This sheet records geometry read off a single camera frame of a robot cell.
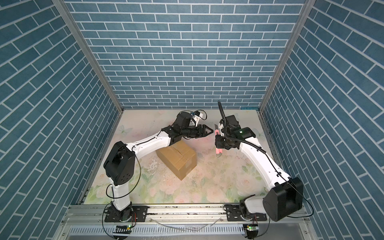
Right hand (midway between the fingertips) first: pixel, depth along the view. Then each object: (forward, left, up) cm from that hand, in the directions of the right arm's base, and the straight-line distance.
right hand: (216, 141), depth 81 cm
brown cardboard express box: (-11, +19, -1) cm, 22 cm away
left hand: (+4, +3, +2) cm, 6 cm away
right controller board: (-37, -20, -23) cm, 48 cm away
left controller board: (-41, +44, -20) cm, 64 cm away
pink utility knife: (-5, -1, -1) cm, 5 cm away
